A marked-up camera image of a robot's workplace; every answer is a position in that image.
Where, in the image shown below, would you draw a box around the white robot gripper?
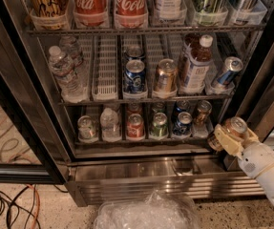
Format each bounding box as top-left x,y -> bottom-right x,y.
214,124 -> 274,179

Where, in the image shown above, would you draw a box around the orange soda can front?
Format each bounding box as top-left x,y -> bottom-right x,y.
207,116 -> 247,152

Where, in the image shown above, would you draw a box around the orange soda can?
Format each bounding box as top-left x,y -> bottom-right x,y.
193,100 -> 212,125
207,116 -> 247,152

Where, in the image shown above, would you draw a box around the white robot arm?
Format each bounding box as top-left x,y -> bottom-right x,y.
214,124 -> 274,206

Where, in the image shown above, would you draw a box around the orange soda can rear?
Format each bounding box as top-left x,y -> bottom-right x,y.
193,100 -> 212,125

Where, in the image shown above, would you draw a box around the blue can bottom front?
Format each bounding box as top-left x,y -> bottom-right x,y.
172,112 -> 192,136

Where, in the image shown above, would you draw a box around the blue can bottom rear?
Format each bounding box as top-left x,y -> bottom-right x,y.
173,100 -> 191,114

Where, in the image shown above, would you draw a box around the slim blue silver can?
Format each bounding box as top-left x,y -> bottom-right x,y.
211,56 -> 242,89

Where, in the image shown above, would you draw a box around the green can bottom front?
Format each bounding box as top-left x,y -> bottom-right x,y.
150,113 -> 168,138

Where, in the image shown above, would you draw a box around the green can bottom rear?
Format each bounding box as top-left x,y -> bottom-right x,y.
151,102 -> 166,115

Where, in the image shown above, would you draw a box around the orange can middle shelf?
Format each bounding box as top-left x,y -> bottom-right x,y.
154,58 -> 178,93

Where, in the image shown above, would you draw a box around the red cola can front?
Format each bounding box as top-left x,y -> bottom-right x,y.
127,114 -> 144,138

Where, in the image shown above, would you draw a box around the red cola can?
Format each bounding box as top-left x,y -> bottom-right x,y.
127,114 -> 144,138
126,103 -> 142,115

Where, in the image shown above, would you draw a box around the red cola can rear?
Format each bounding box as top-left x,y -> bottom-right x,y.
126,103 -> 142,115

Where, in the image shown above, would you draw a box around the blue can middle front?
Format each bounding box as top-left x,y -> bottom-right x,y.
124,60 -> 145,94

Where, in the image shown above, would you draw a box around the small water bottle bottom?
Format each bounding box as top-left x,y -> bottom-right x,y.
100,108 -> 121,142

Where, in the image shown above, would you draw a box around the blue can middle rear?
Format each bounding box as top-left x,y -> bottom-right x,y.
124,45 -> 145,61

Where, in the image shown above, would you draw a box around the green tall can top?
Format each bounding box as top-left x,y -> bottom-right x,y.
192,0 -> 227,26

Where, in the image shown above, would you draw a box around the silver can bottom left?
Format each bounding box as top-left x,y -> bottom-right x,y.
77,115 -> 96,141

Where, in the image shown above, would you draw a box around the stainless fridge base panel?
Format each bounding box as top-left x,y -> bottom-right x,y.
65,156 -> 263,207

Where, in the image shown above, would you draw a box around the left glass fridge door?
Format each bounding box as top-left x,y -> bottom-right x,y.
0,0 -> 70,184

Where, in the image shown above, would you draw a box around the gold tall can top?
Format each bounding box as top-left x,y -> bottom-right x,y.
31,0 -> 69,30

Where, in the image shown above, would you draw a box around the brown tea bottle front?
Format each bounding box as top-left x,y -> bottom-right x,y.
179,34 -> 213,94

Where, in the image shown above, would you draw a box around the brown tea bottle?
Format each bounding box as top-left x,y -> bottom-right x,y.
179,34 -> 213,94
179,33 -> 200,69

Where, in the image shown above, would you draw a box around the clear plastic bag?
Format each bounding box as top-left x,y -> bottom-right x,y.
94,190 -> 200,229

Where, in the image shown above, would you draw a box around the brown tea bottle rear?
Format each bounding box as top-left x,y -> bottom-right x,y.
179,33 -> 200,69

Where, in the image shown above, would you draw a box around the white label bottle top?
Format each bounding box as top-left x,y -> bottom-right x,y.
154,0 -> 181,20

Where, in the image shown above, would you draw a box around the water bottle middle front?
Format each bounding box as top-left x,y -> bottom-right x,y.
49,46 -> 86,103

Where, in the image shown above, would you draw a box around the red cola bottle right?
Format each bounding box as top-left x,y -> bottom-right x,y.
116,0 -> 146,28

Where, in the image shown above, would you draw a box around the red cola bottle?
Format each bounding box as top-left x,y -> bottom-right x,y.
116,0 -> 146,28
74,0 -> 107,27

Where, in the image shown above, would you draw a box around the water bottle middle rear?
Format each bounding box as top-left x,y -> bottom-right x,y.
59,35 -> 83,66

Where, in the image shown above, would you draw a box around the red cola bottle left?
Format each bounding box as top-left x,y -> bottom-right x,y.
74,0 -> 107,27

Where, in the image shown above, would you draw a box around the orange cable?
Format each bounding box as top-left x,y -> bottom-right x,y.
25,183 -> 41,229

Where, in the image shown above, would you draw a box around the black cables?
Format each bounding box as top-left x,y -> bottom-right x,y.
0,183 -> 69,229

